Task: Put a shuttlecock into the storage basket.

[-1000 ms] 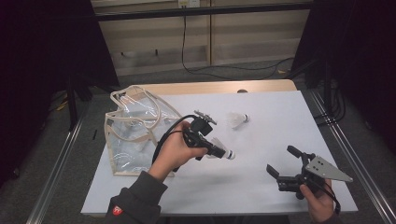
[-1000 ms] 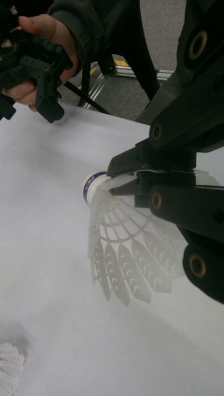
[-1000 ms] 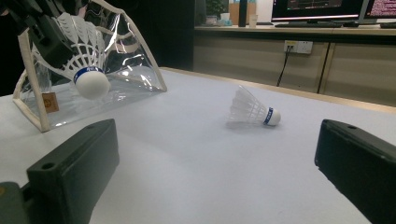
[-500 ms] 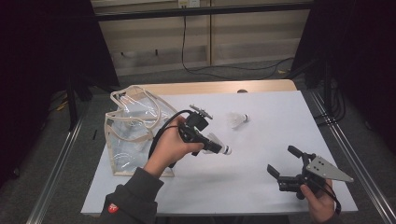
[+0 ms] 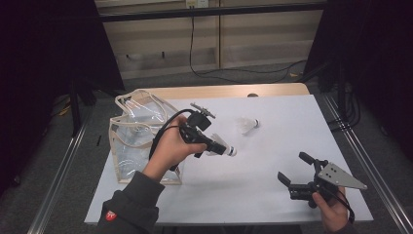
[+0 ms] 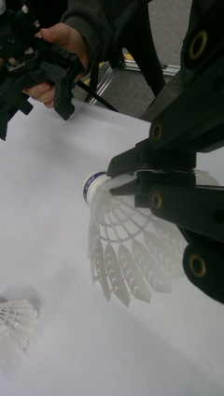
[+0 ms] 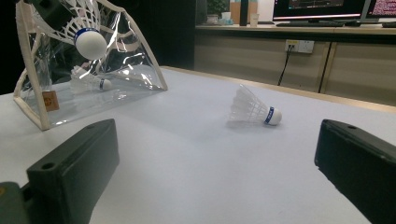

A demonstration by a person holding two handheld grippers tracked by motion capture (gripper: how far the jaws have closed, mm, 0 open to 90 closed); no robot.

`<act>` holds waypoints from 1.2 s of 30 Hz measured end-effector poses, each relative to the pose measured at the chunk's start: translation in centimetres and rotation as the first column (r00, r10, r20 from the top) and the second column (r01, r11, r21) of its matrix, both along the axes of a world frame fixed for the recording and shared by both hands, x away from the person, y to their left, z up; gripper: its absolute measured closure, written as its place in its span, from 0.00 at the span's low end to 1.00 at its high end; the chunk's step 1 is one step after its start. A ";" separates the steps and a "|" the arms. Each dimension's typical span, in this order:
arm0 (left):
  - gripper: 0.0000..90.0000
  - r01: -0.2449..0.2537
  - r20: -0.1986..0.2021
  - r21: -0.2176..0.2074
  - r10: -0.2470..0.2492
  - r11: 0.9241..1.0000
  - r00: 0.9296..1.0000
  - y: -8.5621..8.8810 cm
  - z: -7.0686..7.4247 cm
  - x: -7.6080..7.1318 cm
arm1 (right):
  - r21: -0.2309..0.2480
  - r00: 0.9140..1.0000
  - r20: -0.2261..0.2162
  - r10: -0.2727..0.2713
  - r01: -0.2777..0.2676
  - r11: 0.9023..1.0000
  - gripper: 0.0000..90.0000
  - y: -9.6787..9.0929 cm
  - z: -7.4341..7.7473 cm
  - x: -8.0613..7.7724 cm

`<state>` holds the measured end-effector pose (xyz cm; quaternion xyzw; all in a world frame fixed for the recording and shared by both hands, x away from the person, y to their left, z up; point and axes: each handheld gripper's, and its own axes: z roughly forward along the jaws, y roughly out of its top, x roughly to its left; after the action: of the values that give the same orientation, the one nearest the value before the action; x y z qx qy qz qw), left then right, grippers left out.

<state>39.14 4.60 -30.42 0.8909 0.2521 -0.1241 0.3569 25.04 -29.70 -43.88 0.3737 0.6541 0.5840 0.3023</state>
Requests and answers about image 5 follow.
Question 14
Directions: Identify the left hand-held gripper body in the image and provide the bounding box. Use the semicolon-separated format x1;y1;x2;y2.
178;102;217;147

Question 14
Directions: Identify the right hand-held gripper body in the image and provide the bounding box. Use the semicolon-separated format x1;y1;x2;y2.
287;157;369;210

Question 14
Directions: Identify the white plastic shuttlecock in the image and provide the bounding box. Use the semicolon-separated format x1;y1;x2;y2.
236;116;261;136
205;132;238;158

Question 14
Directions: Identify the clear bag with beige trim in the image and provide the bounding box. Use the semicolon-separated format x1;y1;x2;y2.
108;89;183;186

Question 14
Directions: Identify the person's right hand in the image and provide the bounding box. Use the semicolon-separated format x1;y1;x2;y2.
312;189;351;234

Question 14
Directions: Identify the person's left hand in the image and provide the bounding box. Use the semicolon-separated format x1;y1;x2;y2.
142;114;208;183

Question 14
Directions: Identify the wooden table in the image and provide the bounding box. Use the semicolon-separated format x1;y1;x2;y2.
134;82;311;100

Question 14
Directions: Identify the white table sheet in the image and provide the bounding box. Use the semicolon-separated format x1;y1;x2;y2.
84;94;374;227

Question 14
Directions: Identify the black metal stand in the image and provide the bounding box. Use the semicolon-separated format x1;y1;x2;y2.
69;76;96;136
316;61;349;123

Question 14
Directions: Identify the black horizontal bar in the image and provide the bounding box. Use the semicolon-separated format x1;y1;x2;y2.
96;2;327;23

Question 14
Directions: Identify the black curtain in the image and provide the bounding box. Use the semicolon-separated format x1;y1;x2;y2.
303;0;413;164
0;0;126;196

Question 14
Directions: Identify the aluminium floor rail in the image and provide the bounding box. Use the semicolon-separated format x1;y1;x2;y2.
322;94;413;234
27;106;94;234

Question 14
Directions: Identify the left hand-held gripper cable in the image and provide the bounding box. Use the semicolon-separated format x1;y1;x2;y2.
148;108;196;173

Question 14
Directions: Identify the hand-held gripper cable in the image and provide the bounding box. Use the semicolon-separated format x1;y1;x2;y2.
324;184;356;224
148;108;196;173

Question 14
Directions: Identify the right hand-held gripper cable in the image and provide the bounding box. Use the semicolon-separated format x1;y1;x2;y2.
324;184;356;224

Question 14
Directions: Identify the bundle of black cables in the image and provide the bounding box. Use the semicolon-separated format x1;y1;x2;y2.
327;92;362;133

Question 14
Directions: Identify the black floor cable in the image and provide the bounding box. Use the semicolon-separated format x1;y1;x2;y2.
189;7;309;85

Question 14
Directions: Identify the wall socket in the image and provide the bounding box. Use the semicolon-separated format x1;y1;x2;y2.
185;0;209;9

